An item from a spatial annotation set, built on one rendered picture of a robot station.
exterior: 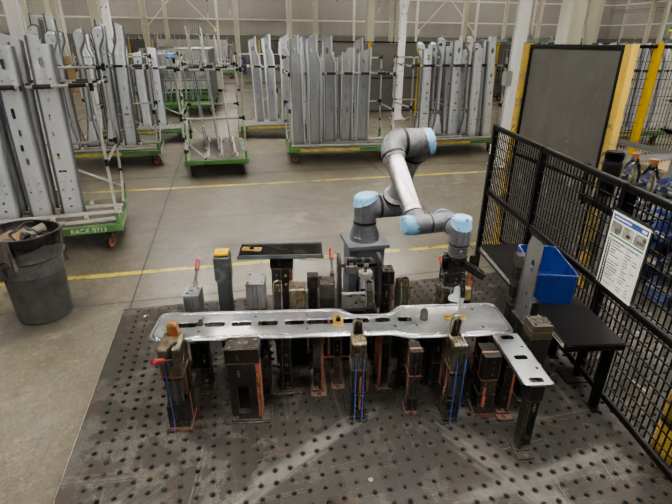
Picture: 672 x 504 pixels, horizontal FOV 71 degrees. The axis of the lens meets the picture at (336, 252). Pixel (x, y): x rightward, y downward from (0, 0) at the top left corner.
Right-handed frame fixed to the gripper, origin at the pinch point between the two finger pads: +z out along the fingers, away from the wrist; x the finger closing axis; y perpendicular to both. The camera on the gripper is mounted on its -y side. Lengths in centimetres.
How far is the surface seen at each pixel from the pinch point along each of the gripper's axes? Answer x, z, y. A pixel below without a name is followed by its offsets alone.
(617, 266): 9, -18, -54
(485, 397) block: 23.2, 28.1, -7.0
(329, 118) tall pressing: -719, 43, 13
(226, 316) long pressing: -5, 7, 91
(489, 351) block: 20.3, 9.3, -6.9
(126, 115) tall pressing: -689, 32, 362
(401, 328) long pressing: 6.8, 7.3, 22.8
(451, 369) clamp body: 24.9, 13.0, 8.0
